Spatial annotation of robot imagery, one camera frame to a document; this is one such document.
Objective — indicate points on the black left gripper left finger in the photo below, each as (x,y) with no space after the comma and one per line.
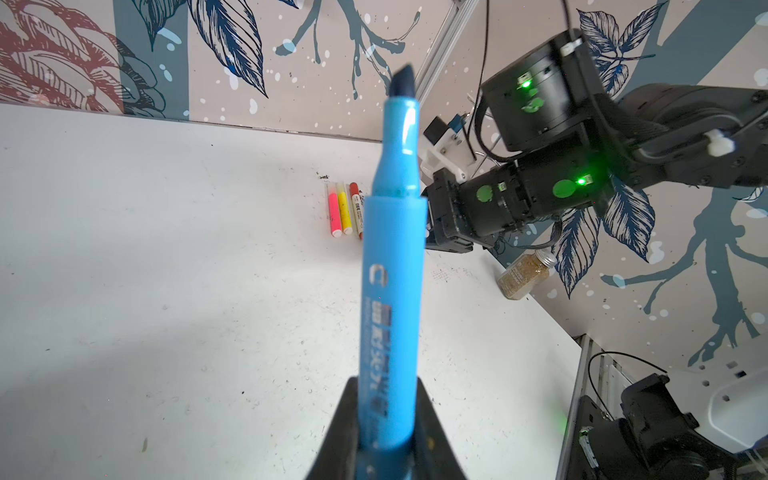
(336,458)

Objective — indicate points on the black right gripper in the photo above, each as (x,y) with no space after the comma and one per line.
(504,199)

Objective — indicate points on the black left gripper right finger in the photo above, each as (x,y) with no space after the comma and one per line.
(433,456)

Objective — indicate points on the blue marker pen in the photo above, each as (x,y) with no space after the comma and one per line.
(395,216)

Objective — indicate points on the white marker pen red end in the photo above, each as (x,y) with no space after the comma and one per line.
(357,205)

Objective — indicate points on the yellow highlighter pen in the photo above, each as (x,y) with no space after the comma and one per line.
(343,202)

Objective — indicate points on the pink highlighter pen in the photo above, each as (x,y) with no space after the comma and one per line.
(334,211)

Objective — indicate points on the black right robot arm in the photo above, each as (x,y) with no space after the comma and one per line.
(569,144)

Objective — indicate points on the glass spice jar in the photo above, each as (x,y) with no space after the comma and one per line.
(521,276)

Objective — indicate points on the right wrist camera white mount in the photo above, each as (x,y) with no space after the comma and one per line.
(443,145)

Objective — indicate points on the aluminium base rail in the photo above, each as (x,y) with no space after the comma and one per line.
(583,412)

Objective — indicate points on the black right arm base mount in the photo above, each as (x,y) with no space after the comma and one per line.
(663,433)

